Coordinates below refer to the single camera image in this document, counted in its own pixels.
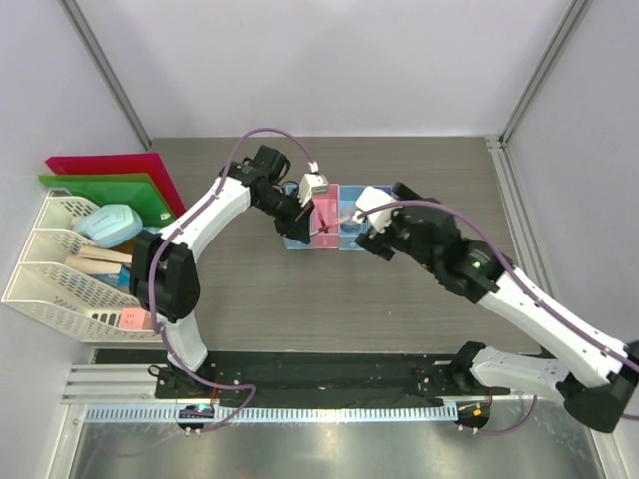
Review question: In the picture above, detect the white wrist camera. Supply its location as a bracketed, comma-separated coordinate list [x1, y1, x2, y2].
[352, 186, 397, 233]
[297, 173, 329, 206]

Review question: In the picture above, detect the clear red pen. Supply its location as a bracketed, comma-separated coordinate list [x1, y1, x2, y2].
[310, 216, 358, 237]

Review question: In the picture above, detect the slotted cable duct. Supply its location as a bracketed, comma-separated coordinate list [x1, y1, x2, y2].
[85, 403, 458, 424]

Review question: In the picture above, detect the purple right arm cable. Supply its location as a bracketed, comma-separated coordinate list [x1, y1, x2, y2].
[357, 199, 639, 436]

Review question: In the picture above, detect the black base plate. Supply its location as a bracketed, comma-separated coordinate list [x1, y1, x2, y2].
[96, 349, 510, 409]

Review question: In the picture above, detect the pink drawer box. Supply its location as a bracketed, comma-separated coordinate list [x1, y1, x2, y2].
[310, 184, 339, 249]

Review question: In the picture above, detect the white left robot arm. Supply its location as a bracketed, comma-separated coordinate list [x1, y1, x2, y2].
[129, 146, 328, 398]

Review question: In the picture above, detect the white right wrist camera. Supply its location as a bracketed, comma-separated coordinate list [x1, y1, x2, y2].
[352, 186, 397, 233]

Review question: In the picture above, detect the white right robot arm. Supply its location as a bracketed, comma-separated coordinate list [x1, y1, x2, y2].
[352, 183, 638, 433]

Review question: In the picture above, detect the light blue drawer box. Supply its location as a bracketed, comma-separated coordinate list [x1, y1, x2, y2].
[338, 185, 368, 251]

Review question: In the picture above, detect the green plastic folder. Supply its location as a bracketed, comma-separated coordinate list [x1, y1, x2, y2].
[38, 173, 176, 227]

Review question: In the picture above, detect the sky blue drawer box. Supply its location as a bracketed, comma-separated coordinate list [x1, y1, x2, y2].
[283, 181, 312, 250]

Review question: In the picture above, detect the beige wooden book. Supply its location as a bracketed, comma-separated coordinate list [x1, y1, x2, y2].
[64, 245, 132, 274]

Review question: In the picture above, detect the light blue headphone case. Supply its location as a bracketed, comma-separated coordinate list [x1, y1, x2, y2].
[72, 204, 143, 248]

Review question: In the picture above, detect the white mesh file organizer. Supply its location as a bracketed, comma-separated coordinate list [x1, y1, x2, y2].
[2, 194, 161, 347]

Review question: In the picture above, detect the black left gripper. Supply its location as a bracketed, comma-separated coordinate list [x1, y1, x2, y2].
[255, 189, 315, 244]

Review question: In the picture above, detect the magenta plastic folder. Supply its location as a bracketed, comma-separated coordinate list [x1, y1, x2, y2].
[46, 153, 186, 218]

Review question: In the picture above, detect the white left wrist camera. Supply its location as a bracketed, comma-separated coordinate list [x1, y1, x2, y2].
[297, 173, 329, 206]

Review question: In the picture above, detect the pink cube socket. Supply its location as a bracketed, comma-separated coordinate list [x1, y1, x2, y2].
[118, 307, 153, 331]

